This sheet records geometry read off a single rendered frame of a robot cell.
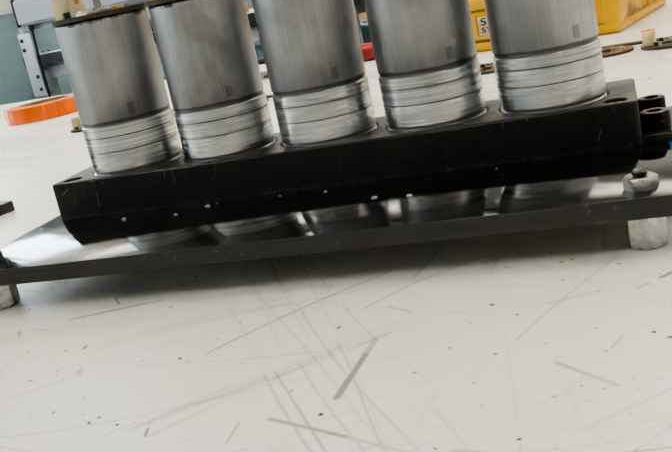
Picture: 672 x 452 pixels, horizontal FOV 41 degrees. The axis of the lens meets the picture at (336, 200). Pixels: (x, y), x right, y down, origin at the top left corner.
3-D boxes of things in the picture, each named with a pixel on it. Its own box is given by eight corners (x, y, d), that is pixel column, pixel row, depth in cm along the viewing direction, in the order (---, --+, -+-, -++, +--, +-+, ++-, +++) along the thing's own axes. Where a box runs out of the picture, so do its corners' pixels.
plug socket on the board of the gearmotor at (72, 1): (80, 16, 23) (73, -9, 23) (53, 22, 24) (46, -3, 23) (96, 13, 24) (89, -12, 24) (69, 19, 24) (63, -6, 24)
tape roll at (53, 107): (24, 126, 65) (19, 110, 65) (-3, 126, 70) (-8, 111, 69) (99, 106, 68) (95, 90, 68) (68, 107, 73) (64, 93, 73)
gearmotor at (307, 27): (370, 174, 21) (327, -42, 20) (276, 186, 22) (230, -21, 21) (392, 150, 24) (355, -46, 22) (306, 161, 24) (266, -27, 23)
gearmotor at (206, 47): (263, 188, 22) (216, -18, 21) (177, 199, 23) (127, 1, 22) (295, 163, 25) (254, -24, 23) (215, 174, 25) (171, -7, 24)
